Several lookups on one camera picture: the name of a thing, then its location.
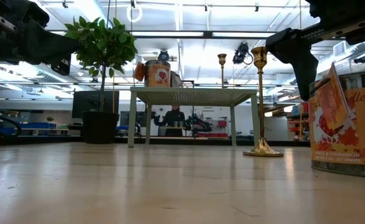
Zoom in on blue storage bins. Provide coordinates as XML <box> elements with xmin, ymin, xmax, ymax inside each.
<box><xmin>17</xmin><ymin>121</ymin><xmax>57</xmax><ymax>129</ymax></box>

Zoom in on brass candlestick holder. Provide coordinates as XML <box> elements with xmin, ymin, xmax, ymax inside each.
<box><xmin>217</xmin><ymin>53</ymin><xmax>228</xmax><ymax>89</ymax></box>
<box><xmin>242</xmin><ymin>46</ymin><xmax>285</xmax><ymax>158</ymax></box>

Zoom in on green perforated metal shelf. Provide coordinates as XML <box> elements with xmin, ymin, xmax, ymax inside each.
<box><xmin>127</xmin><ymin>86</ymin><xmax>260</xmax><ymax>148</ymax></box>

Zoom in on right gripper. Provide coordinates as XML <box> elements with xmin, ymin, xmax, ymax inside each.
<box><xmin>265</xmin><ymin>0</ymin><xmax>365</xmax><ymax>102</ymax></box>

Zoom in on black ceiling camera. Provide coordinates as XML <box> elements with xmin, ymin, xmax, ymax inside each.
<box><xmin>232</xmin><ymin>42</ymin><xmax>254</xmax><ymax>65</ymax></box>

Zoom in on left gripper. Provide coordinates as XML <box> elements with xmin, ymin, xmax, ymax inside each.
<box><xmin>0</xmin><ymin>0</ymin><xmax>81</xmax><ymax>75</ymax></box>

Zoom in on person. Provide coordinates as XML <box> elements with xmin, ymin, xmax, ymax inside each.
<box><xmin>153</xmin><ymin>105</ymin><xmax>186</xmax><ymax>137</ymax></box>

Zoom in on red storage bin rack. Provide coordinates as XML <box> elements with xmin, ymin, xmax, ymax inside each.
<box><xmin>287</xmin><ymin>101</ymin><xmax>310</xmax><ymax>142</ymax></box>

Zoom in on black curved cable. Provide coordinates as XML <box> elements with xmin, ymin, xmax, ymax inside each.
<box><xmin>0</xmin><ymin>107</ymin><xmax>23</xmax><ymax>138</ymax></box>

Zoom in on black ceiling spotlight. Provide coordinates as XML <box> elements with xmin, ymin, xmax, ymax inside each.
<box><xmin>157</xmin><ymin>49</ymin><xmax>170</xmax><ymax>62</ymax></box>

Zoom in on black plant pot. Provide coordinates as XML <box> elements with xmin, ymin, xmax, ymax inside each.
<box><xmin>81</xmin><ymin>111</ymin><xmax>120</xmax><ymax>144</ymax></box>

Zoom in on green leafy plant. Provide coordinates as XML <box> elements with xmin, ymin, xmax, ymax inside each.
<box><xmin>63</xmin><ymin>15</ymin><xmax>139</xmax><ymax>113</ymax></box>

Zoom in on black panel board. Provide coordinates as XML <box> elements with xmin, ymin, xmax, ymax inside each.
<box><xmin>72</xmin><ymin>90</ymin><xmax>120</xmax><ymax>119</ymax></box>

